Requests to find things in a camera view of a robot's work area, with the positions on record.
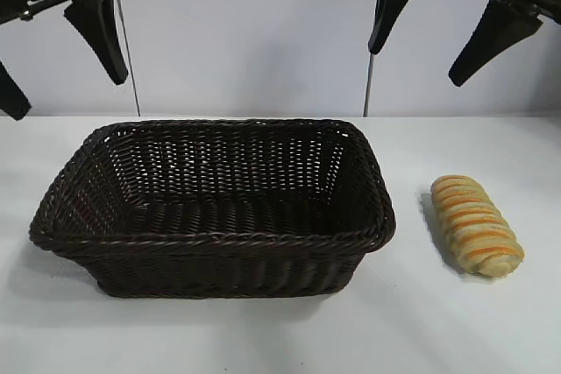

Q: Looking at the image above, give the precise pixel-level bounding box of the dark brown wicker basket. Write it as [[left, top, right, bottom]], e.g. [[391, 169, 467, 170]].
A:
[[28, 117, 398, 300]]

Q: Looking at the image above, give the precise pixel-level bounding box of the long striped bread loaf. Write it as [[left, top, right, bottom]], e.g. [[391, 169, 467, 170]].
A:
[[430, 174, 526, 279]]

